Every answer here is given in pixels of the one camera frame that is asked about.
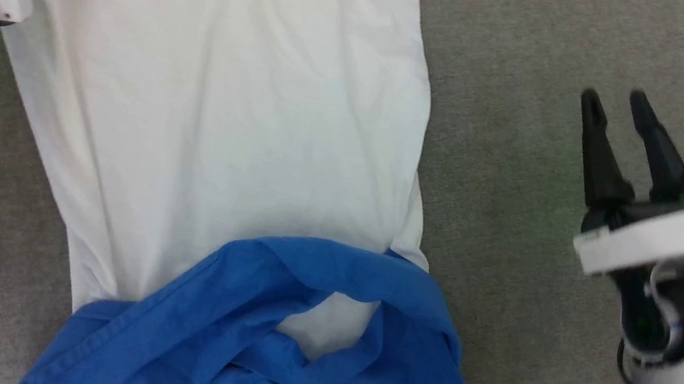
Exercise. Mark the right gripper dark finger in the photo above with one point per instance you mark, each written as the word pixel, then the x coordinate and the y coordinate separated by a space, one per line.
pixel 661 156
pixel 600 161

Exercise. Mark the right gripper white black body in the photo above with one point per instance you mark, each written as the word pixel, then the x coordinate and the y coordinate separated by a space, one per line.
pixel 662 247

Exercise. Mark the blue and white garment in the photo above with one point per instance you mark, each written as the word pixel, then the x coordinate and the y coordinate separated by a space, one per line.
pixel 223 135

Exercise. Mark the grey fabric sofa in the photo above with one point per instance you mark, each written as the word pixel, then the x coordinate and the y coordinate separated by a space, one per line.
pixel 509 242

